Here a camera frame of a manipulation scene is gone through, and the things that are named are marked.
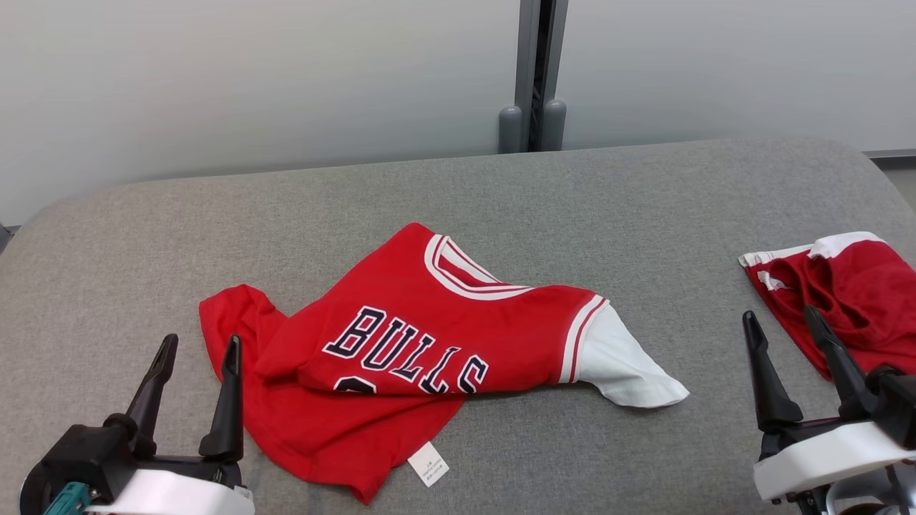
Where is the red Bulls basketball jersey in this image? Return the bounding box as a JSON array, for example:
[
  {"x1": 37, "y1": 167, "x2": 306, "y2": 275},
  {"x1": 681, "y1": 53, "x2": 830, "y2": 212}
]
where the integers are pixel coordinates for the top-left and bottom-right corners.
[{"x1": 198, "y1": 222, "x2": 690, "y2": 506}]

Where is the grey partition post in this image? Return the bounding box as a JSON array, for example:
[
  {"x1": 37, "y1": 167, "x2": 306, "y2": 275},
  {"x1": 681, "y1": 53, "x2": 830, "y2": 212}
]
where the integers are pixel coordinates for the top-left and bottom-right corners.
[{"x1": 514, "y1": 0, "x2": 570, "y2": 152}]

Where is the grey rounded post foot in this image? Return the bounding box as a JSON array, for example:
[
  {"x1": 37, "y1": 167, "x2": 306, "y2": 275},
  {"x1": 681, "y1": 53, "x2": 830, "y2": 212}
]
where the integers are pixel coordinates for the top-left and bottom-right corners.
[
  {"x1": 541, "y1": 99, "x2": 567, "y2": 151},
  {"x1": 499, "y1": 106, "x2": 524, "y2": 154}
]

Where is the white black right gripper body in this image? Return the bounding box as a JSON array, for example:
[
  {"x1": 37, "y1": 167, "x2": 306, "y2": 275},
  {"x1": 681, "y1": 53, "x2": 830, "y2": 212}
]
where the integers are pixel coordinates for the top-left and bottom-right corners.
[{"x1": 753, "y1": 418, "x2": 906, "y2": 501}]

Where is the red shorts white waistband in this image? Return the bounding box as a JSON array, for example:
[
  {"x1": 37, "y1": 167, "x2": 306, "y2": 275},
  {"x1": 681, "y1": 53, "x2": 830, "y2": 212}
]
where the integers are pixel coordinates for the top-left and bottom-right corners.
[{"x1": 739, "y1": 231, "x2": 916, "y2": 381}]

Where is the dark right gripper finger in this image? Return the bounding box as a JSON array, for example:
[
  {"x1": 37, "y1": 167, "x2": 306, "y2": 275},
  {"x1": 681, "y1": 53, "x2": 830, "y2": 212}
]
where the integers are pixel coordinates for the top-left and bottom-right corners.
[
  {"x1": 742, "y1": 310, "x2": 804, "y2": 432},
  {"x1": 804, "y1": 305, "x2": 877, "y2": 419}
]

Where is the teal plug left camera cable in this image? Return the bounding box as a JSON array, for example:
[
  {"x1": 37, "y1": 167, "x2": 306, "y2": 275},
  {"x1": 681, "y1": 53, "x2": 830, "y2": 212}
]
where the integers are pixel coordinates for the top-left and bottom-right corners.
[{"x1": 43, "y1": 481, "x2": 95, "y2": 515}]

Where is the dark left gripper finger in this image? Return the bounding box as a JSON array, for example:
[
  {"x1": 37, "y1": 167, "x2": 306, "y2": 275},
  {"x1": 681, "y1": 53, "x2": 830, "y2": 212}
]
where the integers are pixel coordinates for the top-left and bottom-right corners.
[
  {"x1": 127, "y1": 333, "x2": 180, "y2": 458},
  {"x1": 199, "y1": 335, "x2": 244, "y2": 462}
]

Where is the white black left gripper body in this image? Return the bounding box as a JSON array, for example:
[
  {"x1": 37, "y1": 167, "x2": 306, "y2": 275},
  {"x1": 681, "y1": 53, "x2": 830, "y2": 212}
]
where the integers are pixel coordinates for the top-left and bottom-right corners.
[{"x1": 86, "y1": 454, "x2": 255, "y2": 515}]

